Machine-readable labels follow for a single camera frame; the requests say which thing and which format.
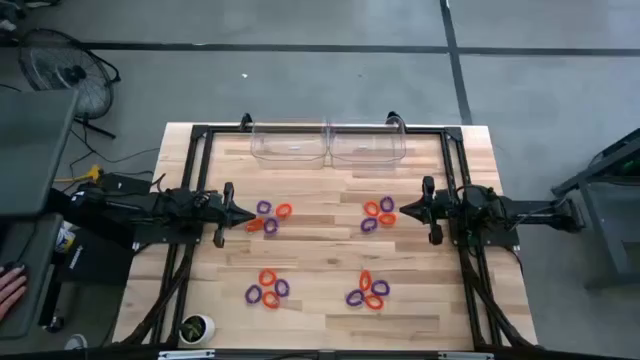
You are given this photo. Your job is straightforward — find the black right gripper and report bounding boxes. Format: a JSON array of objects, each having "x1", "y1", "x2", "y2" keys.
[{"x1": 399, "y1": 176, "x2": 454, "y2": 246}]

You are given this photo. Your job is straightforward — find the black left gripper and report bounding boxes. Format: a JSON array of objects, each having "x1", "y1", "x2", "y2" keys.
[{"x1": 202, "y1": 182, "x2": 257, "y2": 249}]

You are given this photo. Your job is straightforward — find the clear plastic bin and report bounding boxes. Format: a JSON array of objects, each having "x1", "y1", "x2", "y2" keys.
[
  {"x1": 249, "y1": 118, "x2": 330, "y2": 171},
  {"x1": 327, "y1": 115, "x2": 407, "y2": 171}
]

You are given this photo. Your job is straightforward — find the white pot with plant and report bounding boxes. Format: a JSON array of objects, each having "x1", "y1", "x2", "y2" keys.
[{"x1": 178, "y1": 313, "x2": 217, "y2": 348}]

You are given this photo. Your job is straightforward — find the black power supply box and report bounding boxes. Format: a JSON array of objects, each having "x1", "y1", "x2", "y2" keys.
[{"x1": 79, "y1": 172, "x2": 154, "y2": 197}]

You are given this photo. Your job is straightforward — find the black box white print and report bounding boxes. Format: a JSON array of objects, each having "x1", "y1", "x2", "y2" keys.
[{"x1": 57, "y1": 227, "x2": 136, "y2": 287}]

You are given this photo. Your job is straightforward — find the white blue printed cup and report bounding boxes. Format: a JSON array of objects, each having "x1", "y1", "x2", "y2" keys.
[{"x1": 54, "y1": 222, "x2": 77, "y2": 254}]

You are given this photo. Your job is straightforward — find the dark grey metal cart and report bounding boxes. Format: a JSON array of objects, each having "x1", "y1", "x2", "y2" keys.
[{"x1": 551, "y1": 127, "x2": 640, "y2": 291}]

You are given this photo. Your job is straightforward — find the grey white shoe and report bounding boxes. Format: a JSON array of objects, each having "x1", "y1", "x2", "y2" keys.
[{"x1": 63, "y1": 333, "x2": 89, "y2": 351}]

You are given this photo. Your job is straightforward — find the dark grey desk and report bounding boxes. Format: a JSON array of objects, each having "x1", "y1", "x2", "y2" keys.
[
  {"x1": 0, "y1": 213, "x2": 65, "y2": 341},
  {"x1": 0, "y1": 88, "x2": 80, "y2": 217}
]

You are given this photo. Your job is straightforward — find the black floor fan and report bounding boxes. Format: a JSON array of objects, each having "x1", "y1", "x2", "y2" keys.
[{"x1": 18, "y1": 28, "x2": 122, "y2": 140}]

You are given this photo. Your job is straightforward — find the person's hand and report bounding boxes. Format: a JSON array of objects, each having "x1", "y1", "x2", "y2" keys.
[{"x1": 0, "y1": 264, "x2": 29, "y2": 321}]

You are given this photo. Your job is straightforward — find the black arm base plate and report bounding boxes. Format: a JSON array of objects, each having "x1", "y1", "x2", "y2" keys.
[
  {"x1": 130, "y1": 225, "x2": 202, "y2": 246},
  {"x1": 449, "y1": 227, "x2": 521, "y2": 249}
]

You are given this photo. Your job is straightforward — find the black aluminium table frame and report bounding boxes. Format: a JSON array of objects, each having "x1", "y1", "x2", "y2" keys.
[{"x1": 113, "y1": 122, "x2": 540, "y2": 360}]

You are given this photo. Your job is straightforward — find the silver metal bracket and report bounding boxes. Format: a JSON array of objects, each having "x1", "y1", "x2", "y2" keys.
[
  {"x1": 437, "y1": 351, "x2": 496, "y2": 360},
  {"x1": 157, "y1": 349, "x2": 217, "y2": 360}
]

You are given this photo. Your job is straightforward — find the yellow plug cable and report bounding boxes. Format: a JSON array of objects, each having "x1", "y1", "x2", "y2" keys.
[{"x1": 53, "y1": 164, "x2": 105, "y2": 184}]

